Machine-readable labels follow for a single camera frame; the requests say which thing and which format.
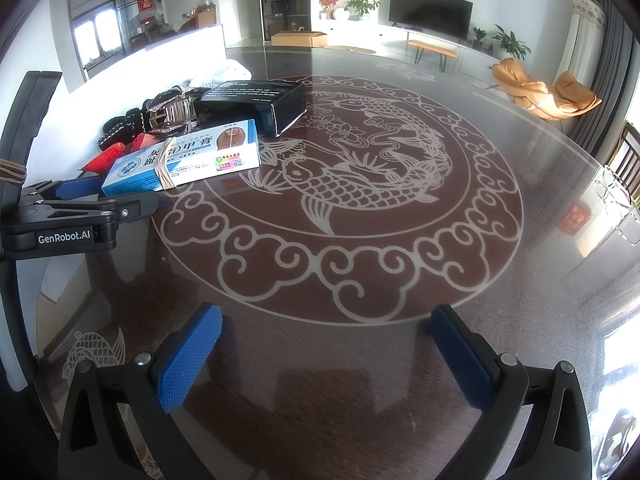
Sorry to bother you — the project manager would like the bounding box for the bushy green potted plant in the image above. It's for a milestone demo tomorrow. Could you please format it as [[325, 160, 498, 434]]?
[[345, 0, 381, 22]]

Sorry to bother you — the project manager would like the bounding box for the grey curtain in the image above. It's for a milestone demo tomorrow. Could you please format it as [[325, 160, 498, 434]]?
[[570, 0, 640, 158]]

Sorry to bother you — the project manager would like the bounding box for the blue white medicine box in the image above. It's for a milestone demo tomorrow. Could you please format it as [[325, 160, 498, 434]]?
[[101, 119, 262, 197]]

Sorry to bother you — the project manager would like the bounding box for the red foil packet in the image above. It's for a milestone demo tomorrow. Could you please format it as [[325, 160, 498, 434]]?
[[75, 132, 151, 173]]

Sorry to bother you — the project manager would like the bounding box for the small wooden stool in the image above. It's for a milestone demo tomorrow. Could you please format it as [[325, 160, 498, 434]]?
[[407, 39, 458, 71]]

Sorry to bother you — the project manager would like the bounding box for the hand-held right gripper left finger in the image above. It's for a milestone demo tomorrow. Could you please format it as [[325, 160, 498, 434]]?
[[57, 301, 223, 480]]

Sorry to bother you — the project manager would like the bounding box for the black television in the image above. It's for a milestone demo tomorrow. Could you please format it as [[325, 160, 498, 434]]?
[[389, 0, 473, 43]]

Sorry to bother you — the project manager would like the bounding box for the large leafy potted plant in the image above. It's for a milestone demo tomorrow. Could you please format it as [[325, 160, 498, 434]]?
[[491, 24, 532, 61]]

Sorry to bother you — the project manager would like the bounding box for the orange lounge chair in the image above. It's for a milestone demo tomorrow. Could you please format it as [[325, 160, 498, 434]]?
[[491, 57, 551, 111], [542, 71, 602, 121]]

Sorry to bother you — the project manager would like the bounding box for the black box white print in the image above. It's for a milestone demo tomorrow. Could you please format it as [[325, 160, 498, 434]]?
[[194, 80, 307, 137]]

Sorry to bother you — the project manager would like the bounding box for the standing air conditioner with cover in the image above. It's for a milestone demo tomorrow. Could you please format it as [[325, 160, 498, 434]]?
[[552, 0, 608, 86]]

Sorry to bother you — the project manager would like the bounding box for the brown cardboard box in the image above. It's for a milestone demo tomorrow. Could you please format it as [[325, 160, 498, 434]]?
[[270, 31, 329, 48]]

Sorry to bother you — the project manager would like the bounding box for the white television cabinet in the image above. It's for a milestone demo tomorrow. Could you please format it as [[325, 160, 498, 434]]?
[[310, 19, 506, 78]]

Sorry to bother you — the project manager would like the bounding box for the tan rubber band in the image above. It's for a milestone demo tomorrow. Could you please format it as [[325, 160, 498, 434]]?
[[152, 137, 178, 191]]

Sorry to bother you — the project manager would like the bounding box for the large white cardboard box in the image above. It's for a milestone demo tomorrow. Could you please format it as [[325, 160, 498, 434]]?
[[0, 24, 227, 391]]

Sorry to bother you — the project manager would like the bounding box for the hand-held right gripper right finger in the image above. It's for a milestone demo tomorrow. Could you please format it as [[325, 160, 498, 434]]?
[[430, 304, 593, 480]]

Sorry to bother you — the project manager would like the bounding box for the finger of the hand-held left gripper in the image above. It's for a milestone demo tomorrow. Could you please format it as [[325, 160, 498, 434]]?
[[22, 176, 103, 202], [102, 194, 161, 223]]

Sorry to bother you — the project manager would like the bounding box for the black knit socks white stitching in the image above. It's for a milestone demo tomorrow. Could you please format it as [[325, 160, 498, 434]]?
[[97, 99, 151, 152]]

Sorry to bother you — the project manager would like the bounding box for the tall dark display cabinet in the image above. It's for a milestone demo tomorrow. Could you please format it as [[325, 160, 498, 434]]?
[[258, 0, 312, 43]]

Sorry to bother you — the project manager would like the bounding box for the wooden slatted chair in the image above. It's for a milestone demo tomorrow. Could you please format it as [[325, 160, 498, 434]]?
[[605, 122, 640, 201]]

